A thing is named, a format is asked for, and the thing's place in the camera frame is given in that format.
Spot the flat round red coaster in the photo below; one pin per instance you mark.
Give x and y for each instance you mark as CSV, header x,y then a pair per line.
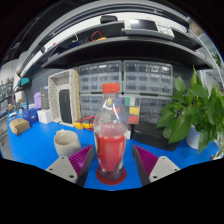
x,y
100,179

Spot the blue plastic container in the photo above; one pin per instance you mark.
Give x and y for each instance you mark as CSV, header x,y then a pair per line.
x,y
30,116

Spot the white shelf unit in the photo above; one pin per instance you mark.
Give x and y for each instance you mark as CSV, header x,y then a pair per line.
x,y
213,63

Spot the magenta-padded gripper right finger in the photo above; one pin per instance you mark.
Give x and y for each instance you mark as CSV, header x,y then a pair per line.
x,y
163,167

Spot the grey upright block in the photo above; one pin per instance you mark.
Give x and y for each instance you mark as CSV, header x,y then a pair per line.
x,y
44,97

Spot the white perforated frame box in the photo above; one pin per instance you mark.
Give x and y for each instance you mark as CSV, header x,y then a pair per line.
x,y
53,100

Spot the purple plastic object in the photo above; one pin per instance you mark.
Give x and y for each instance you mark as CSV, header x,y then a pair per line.
x,y
37,100

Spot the clear bottle with red drink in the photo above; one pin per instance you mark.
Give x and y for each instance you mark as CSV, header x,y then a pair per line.
x,y
110,146

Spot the beige ceramic cup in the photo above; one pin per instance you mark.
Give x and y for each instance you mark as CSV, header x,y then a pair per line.
x,y
66,143

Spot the yellow multimeter with red leads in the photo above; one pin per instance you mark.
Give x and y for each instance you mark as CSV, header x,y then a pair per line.
x,y
83,125

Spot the black desk shelf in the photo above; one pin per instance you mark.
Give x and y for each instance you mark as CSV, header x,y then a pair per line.
x,y
123,48

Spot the small white box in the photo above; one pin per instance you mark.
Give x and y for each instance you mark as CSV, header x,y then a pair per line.
x,y
44,116

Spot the grey small-parts drawer cabinet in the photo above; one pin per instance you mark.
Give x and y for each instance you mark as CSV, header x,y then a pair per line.
x,y
100,76
146,78
153,109
89,106

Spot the white bench oscilloscope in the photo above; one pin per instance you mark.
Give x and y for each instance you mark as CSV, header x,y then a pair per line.
x,y
146,28

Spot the teal small object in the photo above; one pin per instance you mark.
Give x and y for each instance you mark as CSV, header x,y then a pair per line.
x,y
25,81

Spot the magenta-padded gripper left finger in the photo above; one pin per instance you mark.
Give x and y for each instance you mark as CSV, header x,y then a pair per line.
x,y
63,168

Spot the small cardboard box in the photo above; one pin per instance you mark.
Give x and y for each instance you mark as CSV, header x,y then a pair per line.
x,y
19,126

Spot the black case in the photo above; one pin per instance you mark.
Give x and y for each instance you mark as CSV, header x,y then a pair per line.
x,y
153,136

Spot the green potted plant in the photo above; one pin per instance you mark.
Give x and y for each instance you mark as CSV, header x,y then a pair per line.
x,y
186,113

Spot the black rounded device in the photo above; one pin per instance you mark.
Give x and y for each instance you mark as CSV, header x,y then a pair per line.
x,y
109,19

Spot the clear box with coloured compartments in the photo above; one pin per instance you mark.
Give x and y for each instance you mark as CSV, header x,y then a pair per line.
x,y
134,111

